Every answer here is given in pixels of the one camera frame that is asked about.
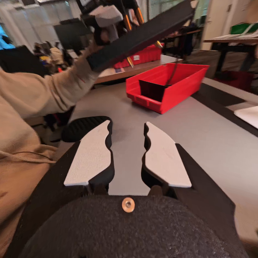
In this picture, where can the small green basket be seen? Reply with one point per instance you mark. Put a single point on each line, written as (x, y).
(241, 28)

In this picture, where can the black office chair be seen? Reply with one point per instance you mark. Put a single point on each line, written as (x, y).
(20, 60)

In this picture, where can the person's left hand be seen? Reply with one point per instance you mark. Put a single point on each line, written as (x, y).
(95, 48)

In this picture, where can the black monitor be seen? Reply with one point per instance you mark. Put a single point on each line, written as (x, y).
(70, 34)

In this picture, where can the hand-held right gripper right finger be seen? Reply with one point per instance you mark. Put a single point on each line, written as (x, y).
(165, 161)

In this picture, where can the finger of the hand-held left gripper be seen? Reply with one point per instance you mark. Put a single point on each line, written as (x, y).
(106, 16)

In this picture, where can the red crate on far table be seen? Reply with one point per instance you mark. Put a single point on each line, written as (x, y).
(145, 54)

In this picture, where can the person's left forearm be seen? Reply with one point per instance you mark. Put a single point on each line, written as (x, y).
(40, 90)

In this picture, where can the black USB hub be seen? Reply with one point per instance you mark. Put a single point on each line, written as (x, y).
(141, 36)
(172, 74)

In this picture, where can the black bin divider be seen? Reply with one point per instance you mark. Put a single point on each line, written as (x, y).
(151, 90)

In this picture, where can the red plastic bin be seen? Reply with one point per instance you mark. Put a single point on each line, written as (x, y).
(181, 86)

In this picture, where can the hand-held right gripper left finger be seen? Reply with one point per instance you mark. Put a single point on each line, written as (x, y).
(88, 161)

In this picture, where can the long wooden table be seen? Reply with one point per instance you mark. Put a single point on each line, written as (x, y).
(141, 68)

